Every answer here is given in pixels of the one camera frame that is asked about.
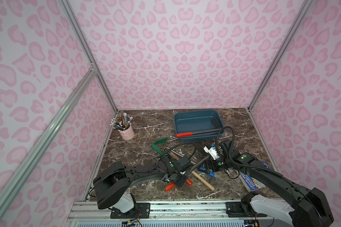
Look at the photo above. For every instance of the blue printed booklet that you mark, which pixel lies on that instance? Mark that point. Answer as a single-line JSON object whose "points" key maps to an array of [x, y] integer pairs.
{"points": [[250, 183]]}

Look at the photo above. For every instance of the pens bundle in cup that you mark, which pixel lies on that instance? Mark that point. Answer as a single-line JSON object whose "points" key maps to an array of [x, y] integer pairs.
{"points": [[122, 121]]}

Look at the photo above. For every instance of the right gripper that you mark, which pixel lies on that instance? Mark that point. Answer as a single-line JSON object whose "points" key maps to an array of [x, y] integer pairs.
{"points": [[209, 163]]}

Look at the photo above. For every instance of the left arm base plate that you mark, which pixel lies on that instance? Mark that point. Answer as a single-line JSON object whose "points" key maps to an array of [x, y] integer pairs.
{"points": [[140, 210]]}

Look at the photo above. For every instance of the pink pen cup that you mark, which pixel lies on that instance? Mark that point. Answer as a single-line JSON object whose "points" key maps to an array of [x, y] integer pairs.
{"points": [[127, 134]]}

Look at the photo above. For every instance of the aluminium front rail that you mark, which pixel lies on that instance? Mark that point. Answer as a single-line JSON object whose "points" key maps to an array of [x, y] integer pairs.
{"points": [[201, 213]]}

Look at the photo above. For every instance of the blue handled metal tool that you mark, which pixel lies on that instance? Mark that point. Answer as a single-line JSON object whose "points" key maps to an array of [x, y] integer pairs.
{"points": [[201, 169]]}

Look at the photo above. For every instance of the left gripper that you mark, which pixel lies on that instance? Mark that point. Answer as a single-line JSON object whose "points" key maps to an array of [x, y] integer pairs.
{"points": [[179, 178]]}

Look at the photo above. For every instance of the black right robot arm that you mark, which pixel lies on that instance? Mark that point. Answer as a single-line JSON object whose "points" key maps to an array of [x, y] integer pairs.
{"points": [[299, 206]]}

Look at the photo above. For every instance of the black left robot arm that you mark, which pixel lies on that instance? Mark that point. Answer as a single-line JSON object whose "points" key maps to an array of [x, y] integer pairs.
{"points": [[111, 185]]}

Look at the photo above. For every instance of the teal plastic storage box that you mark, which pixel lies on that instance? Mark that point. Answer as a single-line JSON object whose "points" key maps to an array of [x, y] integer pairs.
{"points": [[197, 114]]}

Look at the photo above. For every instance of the left aluminium frame strut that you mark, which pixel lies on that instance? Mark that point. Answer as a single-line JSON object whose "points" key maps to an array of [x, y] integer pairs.
{"points": [[20, 176]]}

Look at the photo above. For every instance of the wooden handled tool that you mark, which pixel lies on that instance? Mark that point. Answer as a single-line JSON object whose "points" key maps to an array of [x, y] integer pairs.
{"points": [[195, 174]]}

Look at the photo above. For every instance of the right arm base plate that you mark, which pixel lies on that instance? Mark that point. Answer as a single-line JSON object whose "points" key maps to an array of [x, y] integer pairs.
{"points": [[241, 209]]}

